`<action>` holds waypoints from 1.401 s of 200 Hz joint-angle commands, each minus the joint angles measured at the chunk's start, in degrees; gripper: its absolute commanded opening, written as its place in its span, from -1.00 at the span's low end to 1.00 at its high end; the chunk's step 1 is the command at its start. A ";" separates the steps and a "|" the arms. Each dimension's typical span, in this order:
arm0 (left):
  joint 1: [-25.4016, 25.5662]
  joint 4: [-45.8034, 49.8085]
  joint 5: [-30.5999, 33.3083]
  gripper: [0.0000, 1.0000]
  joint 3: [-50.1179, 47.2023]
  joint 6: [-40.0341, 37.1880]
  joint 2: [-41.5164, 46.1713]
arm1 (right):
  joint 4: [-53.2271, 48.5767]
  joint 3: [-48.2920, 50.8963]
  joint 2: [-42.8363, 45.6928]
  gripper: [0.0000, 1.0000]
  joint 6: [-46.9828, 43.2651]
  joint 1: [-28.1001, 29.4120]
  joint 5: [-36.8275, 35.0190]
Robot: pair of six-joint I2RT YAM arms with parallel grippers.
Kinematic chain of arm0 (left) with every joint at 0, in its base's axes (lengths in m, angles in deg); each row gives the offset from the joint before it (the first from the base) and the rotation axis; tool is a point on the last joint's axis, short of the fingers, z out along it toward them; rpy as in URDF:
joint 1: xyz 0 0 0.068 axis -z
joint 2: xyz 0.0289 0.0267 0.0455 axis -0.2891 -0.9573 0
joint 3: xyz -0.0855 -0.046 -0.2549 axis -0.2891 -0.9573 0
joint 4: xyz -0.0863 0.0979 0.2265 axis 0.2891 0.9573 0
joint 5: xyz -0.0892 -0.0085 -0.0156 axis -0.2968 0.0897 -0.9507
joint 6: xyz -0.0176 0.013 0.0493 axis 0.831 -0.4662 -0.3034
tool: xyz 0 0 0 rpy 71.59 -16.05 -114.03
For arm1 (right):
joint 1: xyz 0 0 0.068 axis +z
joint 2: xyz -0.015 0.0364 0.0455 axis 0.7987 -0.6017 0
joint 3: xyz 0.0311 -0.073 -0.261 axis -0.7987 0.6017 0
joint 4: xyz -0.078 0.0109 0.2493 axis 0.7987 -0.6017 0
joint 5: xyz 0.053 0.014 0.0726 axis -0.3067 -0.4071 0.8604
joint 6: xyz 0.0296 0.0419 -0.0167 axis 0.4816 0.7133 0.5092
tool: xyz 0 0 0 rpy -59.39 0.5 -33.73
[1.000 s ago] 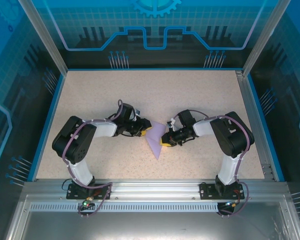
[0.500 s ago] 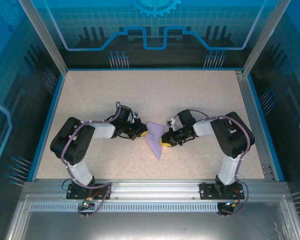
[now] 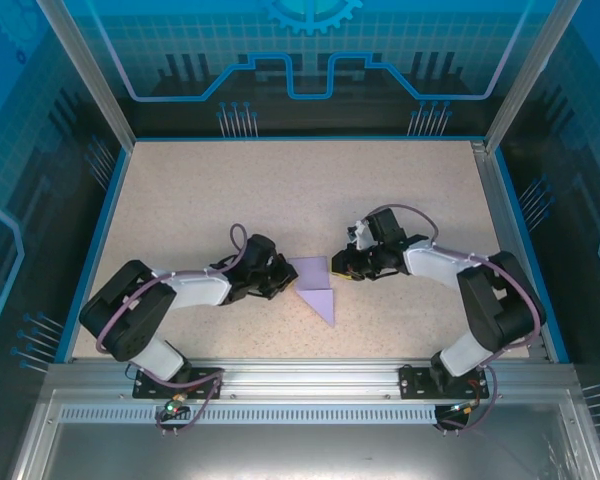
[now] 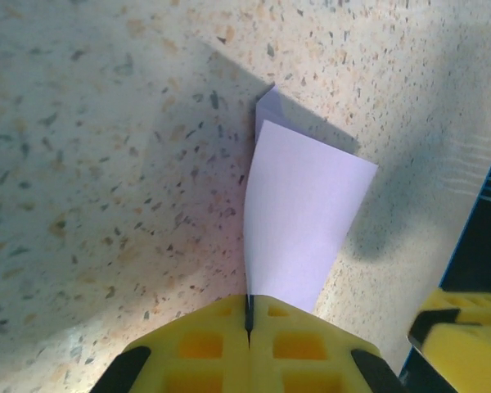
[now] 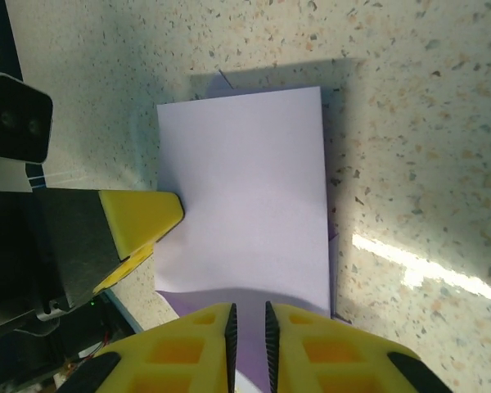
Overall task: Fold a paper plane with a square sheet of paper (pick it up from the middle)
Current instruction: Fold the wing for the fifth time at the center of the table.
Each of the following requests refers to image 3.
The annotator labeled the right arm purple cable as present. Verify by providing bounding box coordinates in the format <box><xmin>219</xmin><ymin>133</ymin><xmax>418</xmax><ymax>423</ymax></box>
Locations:
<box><xmin>374</xmin><ymin>203</ymin><xmax>546</xmax><ymax>435</ymax></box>

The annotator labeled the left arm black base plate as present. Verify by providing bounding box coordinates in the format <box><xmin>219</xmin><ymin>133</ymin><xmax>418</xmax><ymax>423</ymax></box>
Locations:
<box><xmin>132</xmin><ymin>366</ymin><xmax>224</xmax><ymax>400</ymax></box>

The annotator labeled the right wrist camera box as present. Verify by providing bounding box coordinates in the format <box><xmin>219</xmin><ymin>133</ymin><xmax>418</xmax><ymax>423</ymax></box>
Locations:
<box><xmin>346</xmin><ymin>218</ymin><xmax>374</xmax><ymax>251</ymax></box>

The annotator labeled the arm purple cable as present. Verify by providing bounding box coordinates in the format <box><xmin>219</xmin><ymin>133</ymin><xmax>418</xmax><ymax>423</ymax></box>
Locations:
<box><xmin>374</xmin><ymin>203</ymin><xmax>546</xmax><ymax>435</ymax></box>
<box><xmin>94</xmin><ymin>223</ymin><xmax>250</xmax><ymax>436</ymax></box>

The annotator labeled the right connector with green light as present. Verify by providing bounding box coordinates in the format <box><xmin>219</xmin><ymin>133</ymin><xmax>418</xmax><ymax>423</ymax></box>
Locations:
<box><xmin>448</xmin><ymin>398</ymin><xmax>482</xmax><ymax>417</ymax></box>

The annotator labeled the steel sheet tray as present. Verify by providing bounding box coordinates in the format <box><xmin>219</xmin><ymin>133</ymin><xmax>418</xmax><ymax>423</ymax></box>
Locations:
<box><xmin>9</xmin><ymin>388</ymin><xmax>600</xmax><ymax>480</ymax></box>

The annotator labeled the blue table edge strip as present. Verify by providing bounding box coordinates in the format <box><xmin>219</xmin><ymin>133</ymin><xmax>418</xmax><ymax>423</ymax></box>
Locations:
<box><xmin>493</xmin><ymin>148</ymin><xmax>572</xmax><ymax>364</ymax></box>
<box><xmin>53</xmin><ymin>146</ymin><xmax>134</xmax><ymax>364</ymax></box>

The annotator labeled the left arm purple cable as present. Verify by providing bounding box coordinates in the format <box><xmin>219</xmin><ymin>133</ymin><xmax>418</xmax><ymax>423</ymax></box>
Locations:
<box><xmin>94</xmin><ymin>223</ymin><xmax>250</xmax><ymax>436</ymax></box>

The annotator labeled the slotted grey cable duct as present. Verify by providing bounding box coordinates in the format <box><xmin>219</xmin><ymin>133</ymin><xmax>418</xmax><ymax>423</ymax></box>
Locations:
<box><xmin>58</xmin><ymin>405</ymin><xmax>440</xmax><ymax>426</ymax></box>

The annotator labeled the aluminium side rail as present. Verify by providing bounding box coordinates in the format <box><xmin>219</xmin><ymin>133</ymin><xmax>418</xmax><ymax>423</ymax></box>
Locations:
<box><xmin>469</xmin><ymin>140</ymin><xmax>552</xmax><ymax>362</ymax></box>

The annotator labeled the left aluminium frame post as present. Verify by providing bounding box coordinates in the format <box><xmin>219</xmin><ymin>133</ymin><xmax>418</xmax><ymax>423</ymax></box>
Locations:
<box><xmin>34</xmin><ymin>0</ymin><xmax>137</xmax><ymax>151</ymax></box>

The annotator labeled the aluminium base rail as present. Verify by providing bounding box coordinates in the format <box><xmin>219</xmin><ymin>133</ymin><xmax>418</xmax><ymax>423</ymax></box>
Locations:
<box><xmin>44</xmin><ymin>358</ymin><xmax>577</xmax><ymax>401</ymax></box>

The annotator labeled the connector with green light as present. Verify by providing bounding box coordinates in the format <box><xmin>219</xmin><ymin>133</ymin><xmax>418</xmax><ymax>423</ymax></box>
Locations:
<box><xmin>163</xmin><ymin>393</ymin><xmax>190</xmax><ymax>417</ymax></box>
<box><xmin>448</xmin><ymin>398</ymin><xmax>482</xmax><ymax>417</ymax></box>

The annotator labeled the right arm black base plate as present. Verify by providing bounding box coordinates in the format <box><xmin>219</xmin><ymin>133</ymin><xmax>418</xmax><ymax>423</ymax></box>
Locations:
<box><xmin>398</xmin><ymin>364</ymin><xmax>492</xmax><ymax>401</ymax></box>

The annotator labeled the aluminium frame post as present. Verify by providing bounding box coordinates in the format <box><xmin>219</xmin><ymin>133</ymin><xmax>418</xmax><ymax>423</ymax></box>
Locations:
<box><xmin>34</xmin><ymin>0</ymin><xmax>137</xmax><ymax>151</ymax></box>
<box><xmin>483</xmin><ymin>0</ymin><xmax>584</xmax><ymax>154</ymax></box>

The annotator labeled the right aluminium frame post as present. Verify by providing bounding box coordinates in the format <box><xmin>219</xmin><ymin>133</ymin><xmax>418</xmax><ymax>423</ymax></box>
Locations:
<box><xmin>483</xmin><ymin>0</ymin><xmax>584</xmax><ymax>154</ymax></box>

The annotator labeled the left connector with green light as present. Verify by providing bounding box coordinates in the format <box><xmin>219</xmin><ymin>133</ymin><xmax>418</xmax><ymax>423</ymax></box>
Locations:
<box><xmin>163</xmin><ymin>393</ymin><xmax>190</xmax><ymax>417</ymax></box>

